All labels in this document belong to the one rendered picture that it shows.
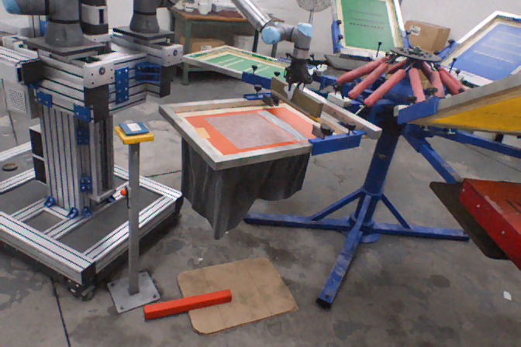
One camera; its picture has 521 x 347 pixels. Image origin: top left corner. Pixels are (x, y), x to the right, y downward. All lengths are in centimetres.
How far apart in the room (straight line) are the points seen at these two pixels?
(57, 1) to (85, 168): 95
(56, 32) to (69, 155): 75
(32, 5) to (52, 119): 73
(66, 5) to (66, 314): 144
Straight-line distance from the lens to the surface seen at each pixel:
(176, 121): 180
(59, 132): 232
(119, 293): 234
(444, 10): 638
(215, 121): 193
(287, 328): 226
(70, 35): 182
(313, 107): 186
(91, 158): 230
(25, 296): 244
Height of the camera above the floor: 172
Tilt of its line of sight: 27 degrees down
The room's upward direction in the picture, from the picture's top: 9 degrees clockwise
